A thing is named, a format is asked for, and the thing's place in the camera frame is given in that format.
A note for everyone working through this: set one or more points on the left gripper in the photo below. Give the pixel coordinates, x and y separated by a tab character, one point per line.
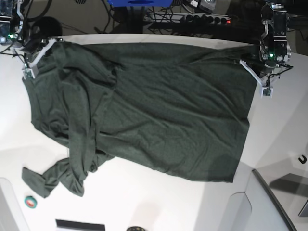
265	73

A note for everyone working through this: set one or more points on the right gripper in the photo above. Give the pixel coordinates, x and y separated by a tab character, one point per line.
34	50

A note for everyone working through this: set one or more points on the dark green t-shirt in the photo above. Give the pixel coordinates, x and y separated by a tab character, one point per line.
177	109

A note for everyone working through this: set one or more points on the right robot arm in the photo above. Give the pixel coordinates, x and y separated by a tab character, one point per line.
26	37

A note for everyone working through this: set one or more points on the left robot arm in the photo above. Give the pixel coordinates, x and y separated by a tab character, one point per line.
271	60

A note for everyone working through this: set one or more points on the black U-shaped hook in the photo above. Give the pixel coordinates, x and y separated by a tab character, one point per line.
302	159

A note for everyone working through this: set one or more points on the blue plastic bin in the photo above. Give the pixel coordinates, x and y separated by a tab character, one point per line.
132	3

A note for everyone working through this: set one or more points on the grey power strip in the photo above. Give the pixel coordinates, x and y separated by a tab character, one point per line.
187	18

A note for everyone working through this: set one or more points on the green red tape roll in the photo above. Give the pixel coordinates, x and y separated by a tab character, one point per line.
30	202

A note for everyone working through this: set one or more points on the small black round object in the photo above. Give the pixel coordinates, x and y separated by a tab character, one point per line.
136	228

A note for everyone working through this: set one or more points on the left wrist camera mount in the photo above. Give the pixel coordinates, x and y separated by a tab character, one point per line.
266	91

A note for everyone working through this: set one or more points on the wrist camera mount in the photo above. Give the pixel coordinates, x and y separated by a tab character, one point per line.
266	91
30	72

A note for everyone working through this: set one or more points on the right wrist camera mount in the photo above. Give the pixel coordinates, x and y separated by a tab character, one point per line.
30	72

